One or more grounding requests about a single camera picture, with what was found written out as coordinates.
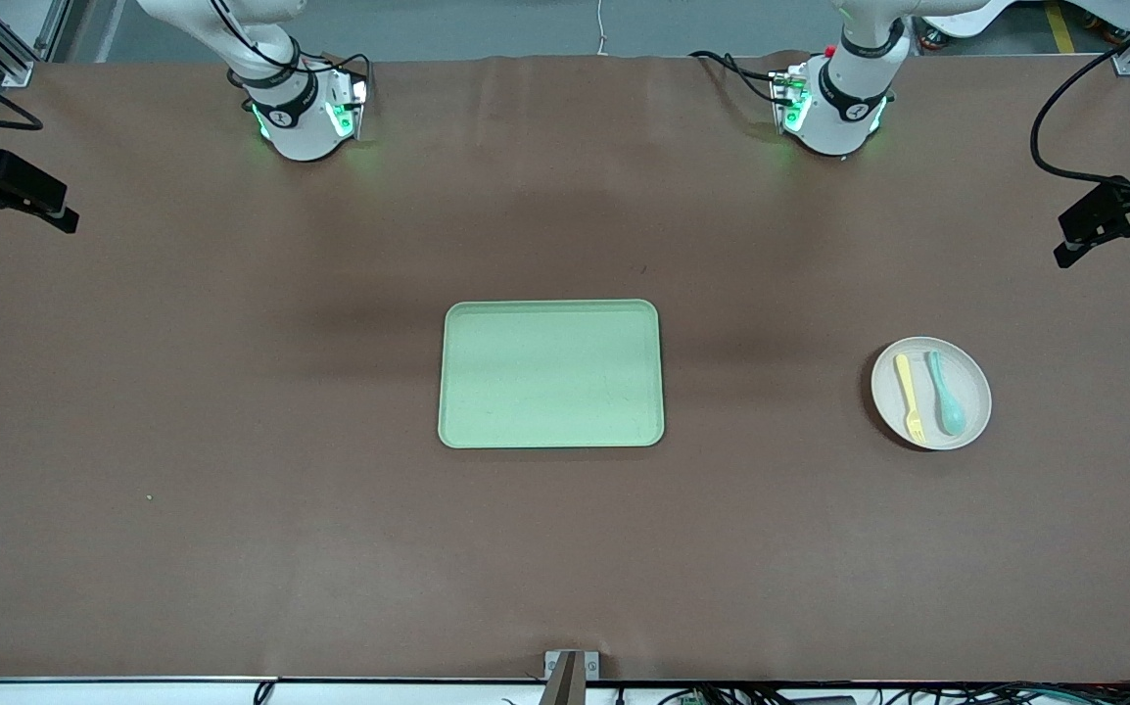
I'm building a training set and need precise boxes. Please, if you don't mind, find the beige round plate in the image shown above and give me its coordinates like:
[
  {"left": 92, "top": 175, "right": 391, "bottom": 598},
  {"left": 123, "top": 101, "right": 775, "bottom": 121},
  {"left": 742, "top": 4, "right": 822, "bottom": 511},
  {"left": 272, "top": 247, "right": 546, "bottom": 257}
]
[{"left": 870, "top": 337, "right": 993, "bottom": 451}]

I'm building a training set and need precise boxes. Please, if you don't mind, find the teal plastic spoon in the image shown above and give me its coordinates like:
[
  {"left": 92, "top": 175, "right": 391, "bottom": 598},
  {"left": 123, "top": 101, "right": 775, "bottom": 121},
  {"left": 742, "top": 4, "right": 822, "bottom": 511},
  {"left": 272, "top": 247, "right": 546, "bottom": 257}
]
[{"left": 924, "top": 351, "right": 966, "bottom": 438}]

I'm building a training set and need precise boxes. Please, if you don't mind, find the yellow plastic fork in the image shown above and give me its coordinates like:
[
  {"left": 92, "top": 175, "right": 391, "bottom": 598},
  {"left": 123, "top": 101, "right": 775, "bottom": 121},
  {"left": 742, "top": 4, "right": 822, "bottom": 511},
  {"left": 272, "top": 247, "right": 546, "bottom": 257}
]
[{"left": 894, "top": 352, "right": 926, "bottom": 442}]

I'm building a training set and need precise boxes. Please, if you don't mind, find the white background machine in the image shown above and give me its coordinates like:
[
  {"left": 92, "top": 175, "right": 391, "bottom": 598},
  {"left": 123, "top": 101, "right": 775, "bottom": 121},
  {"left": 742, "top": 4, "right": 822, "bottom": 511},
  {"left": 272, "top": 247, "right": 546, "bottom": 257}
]
[{"left": 920, "top": 0, "right": 1016, "bottom": 50}]

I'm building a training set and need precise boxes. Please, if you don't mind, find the brown table cover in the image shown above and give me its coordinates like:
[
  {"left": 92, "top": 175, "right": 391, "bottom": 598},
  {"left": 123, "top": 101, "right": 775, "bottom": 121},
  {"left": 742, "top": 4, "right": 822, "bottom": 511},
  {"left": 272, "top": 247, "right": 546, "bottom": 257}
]
[{"left": 0, "top": 54, "right": 1130, "bottom": 683}]

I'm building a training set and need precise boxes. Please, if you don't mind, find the light green rectangular tray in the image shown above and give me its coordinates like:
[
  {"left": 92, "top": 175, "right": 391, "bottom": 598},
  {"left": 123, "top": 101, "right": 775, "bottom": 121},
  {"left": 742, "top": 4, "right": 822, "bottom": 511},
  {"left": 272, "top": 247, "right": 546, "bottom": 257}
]
[{"left": 438, "top": 299, "right": 666, "bottom": 449}]

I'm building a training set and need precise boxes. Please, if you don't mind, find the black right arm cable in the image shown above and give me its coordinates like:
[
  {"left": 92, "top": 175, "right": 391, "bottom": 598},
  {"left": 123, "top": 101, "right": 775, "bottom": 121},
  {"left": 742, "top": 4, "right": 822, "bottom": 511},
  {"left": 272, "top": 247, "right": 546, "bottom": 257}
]
[{"left": 0, "top": 0, "right": 302, "bottom": 131}]

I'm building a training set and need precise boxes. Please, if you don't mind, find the black right base cable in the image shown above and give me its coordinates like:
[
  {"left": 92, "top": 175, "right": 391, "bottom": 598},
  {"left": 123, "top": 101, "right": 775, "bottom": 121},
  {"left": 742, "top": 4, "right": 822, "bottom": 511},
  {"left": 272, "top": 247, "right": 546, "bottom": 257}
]
[{"left": 322, "top": 52, "right": 373, "bottom": 107}]

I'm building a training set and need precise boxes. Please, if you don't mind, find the black base cable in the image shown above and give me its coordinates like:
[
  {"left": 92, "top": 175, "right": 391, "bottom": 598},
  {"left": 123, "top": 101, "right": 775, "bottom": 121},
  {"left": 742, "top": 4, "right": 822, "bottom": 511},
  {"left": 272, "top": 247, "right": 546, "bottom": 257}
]
[
  {"left": 688, "top": 49, "right": 796, "bottom": 106},
  {"left": 322, "top": 52, "right": 373, "bottom": 107}
]

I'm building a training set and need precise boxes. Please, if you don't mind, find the black left base cable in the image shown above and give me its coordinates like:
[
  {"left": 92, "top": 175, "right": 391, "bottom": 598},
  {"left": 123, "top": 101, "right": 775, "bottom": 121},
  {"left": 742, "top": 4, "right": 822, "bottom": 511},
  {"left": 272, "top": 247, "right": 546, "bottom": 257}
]
[{"left": 688, "top": 49, "right": 796, "bottom": 106}]

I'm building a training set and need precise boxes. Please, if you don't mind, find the black cable bundle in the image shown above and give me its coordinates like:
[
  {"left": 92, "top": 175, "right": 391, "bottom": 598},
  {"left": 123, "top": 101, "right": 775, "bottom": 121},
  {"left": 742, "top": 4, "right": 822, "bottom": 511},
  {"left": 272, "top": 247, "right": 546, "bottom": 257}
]
[{"left": 653, "top": 681, "right": 1130, "bottom": 705}]

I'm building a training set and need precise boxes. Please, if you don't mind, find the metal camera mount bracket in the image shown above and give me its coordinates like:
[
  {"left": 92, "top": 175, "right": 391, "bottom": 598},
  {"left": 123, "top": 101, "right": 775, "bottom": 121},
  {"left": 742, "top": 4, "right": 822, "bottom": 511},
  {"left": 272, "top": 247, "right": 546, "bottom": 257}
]
[{"left": 543, "top": 649, "right": 601, "bottom": 705}]

